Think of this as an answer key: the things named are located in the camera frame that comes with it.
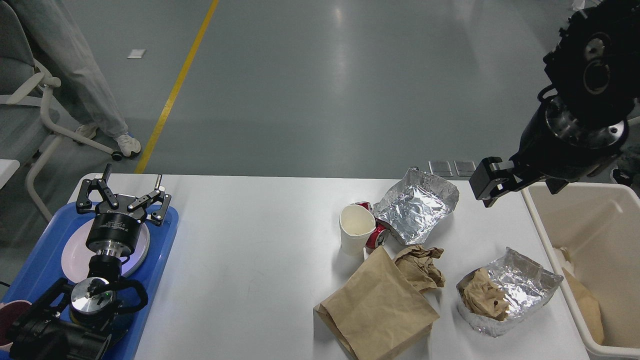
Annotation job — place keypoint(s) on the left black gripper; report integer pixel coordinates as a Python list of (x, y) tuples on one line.
[(116, 230)]

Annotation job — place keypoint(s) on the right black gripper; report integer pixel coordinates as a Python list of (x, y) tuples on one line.
[(555, 146)]

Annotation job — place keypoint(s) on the pink plate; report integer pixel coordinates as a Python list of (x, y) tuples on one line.
[(75, 255)]

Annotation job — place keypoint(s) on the foil bowl with paper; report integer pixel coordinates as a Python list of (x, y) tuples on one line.
[(498, 296)]

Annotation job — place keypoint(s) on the brown paper bag back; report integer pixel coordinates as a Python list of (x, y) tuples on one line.
[(589, 307)]

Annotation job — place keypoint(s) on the pink mug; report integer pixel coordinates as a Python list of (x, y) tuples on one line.
[(9, 313)]

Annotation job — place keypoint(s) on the large brown paper bag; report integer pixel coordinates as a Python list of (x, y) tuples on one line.
[(377, 314)]

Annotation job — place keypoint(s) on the dark green mug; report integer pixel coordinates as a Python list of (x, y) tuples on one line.
[(118, 319)]

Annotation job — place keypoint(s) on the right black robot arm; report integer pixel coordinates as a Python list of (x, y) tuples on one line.
[(581, 123)]

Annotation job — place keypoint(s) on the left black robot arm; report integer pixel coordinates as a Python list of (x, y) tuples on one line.
[(92, 276)]

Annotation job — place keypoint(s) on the right floor outlet plate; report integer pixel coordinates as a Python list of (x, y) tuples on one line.
[(465, 168)]

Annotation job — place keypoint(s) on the floor outlet plate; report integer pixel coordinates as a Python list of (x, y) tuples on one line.
[(465, 168), (441, 168)]

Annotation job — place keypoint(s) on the green plate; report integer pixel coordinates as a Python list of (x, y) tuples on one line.
[(142, 260)]

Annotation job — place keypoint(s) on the left floor outlet plate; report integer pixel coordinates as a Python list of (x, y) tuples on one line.
[(441, 168)]

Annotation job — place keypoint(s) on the beige plastic bin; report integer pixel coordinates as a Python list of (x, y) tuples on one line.
[(598, 224)]

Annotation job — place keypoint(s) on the blue plastic tray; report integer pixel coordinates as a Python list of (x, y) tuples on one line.
[(44, 266)]

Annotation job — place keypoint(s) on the crumpled aluminium foil sheet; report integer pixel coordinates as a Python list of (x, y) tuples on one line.
[(412, 207)]

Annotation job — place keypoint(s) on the white side table corner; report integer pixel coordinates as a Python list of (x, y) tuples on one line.
[(8, 168)]

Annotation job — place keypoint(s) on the person in grey trousers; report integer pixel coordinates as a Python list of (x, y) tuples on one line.
[(58, 43)]

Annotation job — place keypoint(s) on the crumpled brown paper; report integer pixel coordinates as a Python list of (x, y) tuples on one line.
[(416, 264)]

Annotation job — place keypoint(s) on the grey office chair left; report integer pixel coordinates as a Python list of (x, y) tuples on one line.
[(26, 99)]

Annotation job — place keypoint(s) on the crushed red soda can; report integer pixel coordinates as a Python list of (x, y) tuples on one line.
[(379, 234)]

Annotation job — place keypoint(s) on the white paper cup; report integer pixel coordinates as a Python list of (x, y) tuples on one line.
[(356, 223)]

